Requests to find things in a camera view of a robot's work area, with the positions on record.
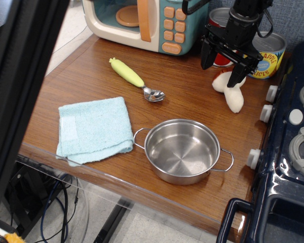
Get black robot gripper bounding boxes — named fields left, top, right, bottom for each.
left=201, top=7, right=262, bottom=88

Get spoon with green handle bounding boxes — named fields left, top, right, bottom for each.
left=109, top=58, right=166, bottom=102

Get toy microwave cream teal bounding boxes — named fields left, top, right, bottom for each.
left=82, top=1, right=208, bottom=56

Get cables under table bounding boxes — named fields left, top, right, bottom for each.
left=37, top=174, right=89, bottom=243

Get clear acrylic table guard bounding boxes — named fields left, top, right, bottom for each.
left=19, top=143, right=248, bottom=229

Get dark blue toy stove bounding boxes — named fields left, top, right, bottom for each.
left=217, top=42, right=304, bottom=242

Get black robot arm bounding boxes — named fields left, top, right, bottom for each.
left=201, top=1, right=273, bottom=88

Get tomato sauce can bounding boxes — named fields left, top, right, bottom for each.
left=209, top=7, right=233, bottom=67

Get small steel pot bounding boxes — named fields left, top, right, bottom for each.
left=135, top=118, right=225, bottom=185

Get black braided cable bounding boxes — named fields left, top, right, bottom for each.
left=181, top=0, right=212, bottom=16

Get plush white brown mushroom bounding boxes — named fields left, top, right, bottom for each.
left=212, top=67, right=246, bottom=113

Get pineapple slices can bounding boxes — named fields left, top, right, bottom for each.
left=248, top=32, right=287, bottom=79

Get light blue folded napkin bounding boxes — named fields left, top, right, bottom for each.
left=56, top=97, right=134, bottom=166

